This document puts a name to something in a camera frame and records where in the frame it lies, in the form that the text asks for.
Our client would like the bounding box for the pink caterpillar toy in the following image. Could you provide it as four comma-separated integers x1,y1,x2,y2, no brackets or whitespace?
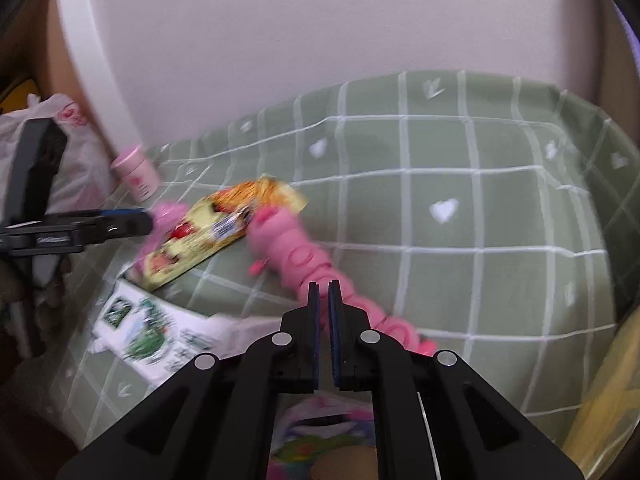
247,206,436,356

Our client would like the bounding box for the pink cylindrical bottle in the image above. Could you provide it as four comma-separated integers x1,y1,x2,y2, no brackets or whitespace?
110,144,161,200

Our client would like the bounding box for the white plastic bag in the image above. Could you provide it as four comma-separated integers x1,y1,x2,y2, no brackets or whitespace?
0,92,118,216

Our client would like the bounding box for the colourful snack wrapper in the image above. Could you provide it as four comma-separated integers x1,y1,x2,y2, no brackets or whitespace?
267,394,378,480

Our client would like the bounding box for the yellow noodle packet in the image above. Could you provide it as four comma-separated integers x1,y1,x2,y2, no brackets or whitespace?
125,175,310,291

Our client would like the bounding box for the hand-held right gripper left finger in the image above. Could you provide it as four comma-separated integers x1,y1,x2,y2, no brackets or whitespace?
55,281,321,480

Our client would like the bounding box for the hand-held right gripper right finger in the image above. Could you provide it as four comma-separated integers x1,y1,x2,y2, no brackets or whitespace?
328,280,586,480

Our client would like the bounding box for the white packet with green print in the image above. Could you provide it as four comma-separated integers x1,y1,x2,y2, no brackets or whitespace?
90,280,281,386

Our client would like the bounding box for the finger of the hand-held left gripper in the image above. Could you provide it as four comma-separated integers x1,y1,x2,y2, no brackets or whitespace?
0,220,154,254
42,207,151,224

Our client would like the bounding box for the green checked blanket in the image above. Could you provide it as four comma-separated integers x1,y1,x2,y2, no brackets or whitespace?
65,70,636,461

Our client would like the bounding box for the pink wrapper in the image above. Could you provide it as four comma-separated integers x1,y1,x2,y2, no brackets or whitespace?
135,200,191,261

